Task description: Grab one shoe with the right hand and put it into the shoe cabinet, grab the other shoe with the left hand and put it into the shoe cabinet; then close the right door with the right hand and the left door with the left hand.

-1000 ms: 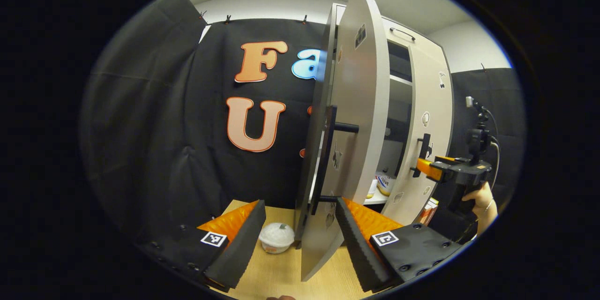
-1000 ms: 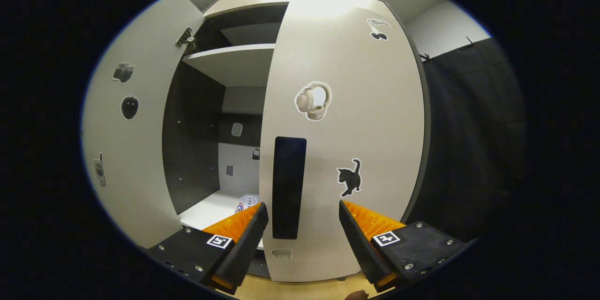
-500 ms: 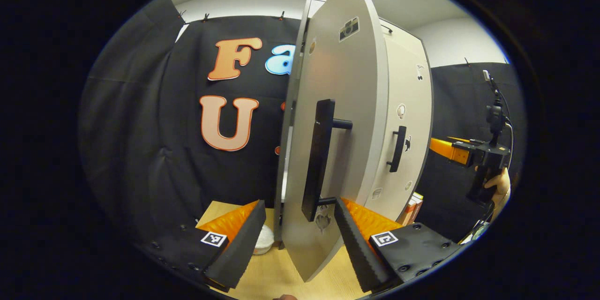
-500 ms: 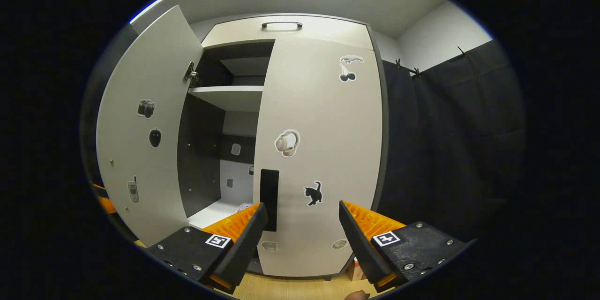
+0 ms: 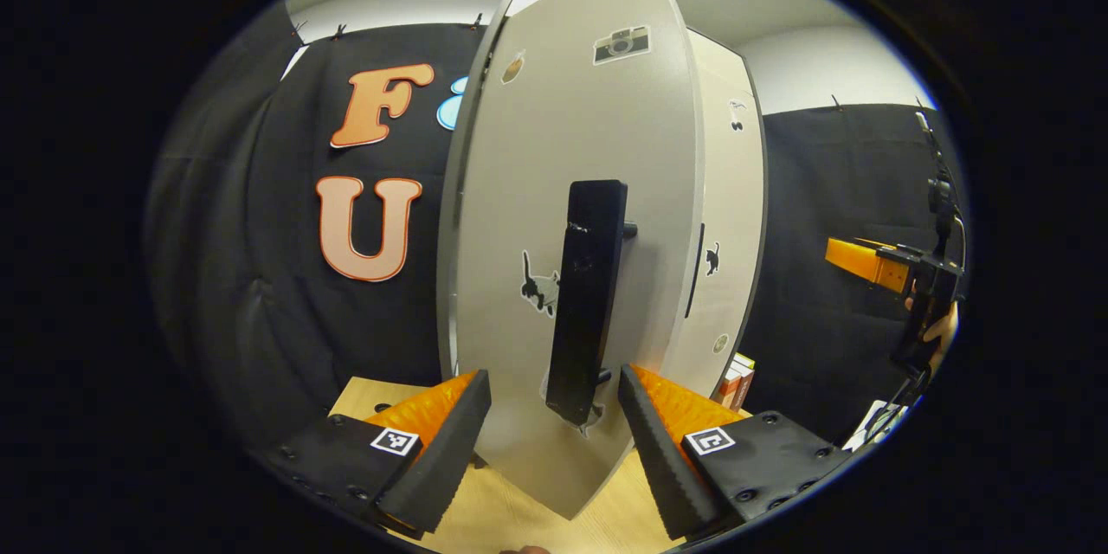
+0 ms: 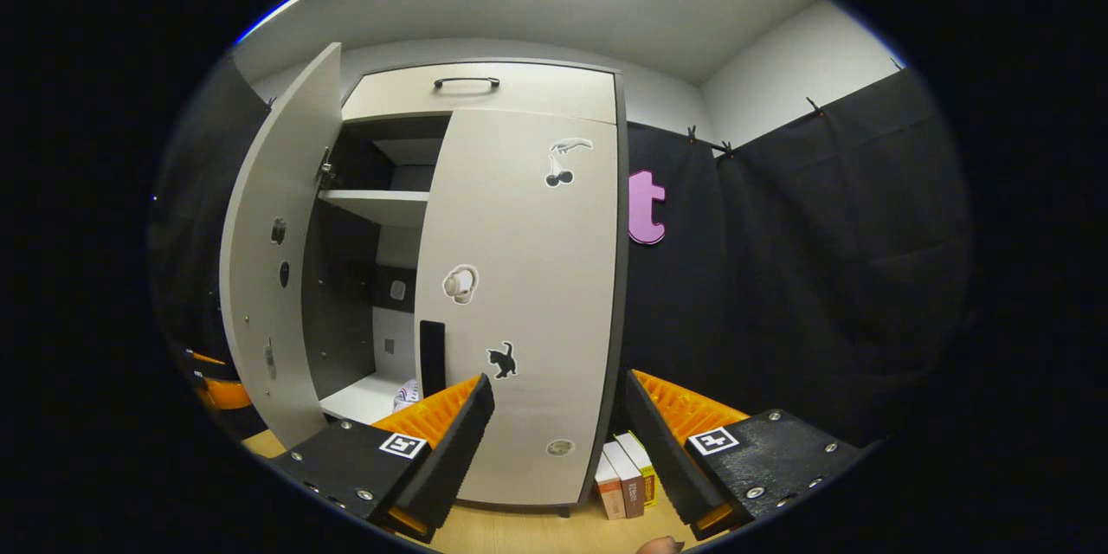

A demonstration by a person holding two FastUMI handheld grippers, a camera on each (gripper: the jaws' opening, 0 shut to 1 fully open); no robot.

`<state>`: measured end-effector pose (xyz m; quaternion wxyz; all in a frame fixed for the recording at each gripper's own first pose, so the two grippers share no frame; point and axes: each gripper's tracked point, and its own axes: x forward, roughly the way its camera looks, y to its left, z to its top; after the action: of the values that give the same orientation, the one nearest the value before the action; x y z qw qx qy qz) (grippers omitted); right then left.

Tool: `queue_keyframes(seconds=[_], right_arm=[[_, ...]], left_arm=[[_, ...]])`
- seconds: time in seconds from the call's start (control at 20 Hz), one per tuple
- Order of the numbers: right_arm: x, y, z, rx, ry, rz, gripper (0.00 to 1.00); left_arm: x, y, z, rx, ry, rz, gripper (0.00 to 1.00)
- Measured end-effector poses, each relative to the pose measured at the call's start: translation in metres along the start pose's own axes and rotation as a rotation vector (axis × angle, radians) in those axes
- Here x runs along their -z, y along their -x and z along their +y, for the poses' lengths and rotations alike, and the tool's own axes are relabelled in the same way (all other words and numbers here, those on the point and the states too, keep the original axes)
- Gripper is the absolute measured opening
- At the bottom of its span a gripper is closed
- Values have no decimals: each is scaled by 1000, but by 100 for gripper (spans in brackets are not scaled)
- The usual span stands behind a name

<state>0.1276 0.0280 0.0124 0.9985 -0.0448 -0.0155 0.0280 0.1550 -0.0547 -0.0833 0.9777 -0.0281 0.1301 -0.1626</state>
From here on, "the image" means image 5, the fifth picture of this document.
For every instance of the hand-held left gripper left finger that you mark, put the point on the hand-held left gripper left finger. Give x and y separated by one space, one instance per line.
450 441

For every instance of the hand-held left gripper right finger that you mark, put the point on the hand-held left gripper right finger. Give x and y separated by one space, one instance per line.
658 450

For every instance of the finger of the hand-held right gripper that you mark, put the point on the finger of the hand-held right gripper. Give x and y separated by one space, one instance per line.
857 258

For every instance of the white cabinet door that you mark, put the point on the white cabinet door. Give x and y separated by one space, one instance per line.
589 121
731 190

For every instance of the brown cardboard box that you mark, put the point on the brown cardboard box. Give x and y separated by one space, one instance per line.
731 385

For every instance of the yellow cardboard box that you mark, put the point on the yellow cardboard box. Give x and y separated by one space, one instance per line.
745 361

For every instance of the white flat object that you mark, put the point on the white flat object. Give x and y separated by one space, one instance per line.
870 424

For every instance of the black backdrop cloth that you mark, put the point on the black backdrop cloth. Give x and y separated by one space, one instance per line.
216 277

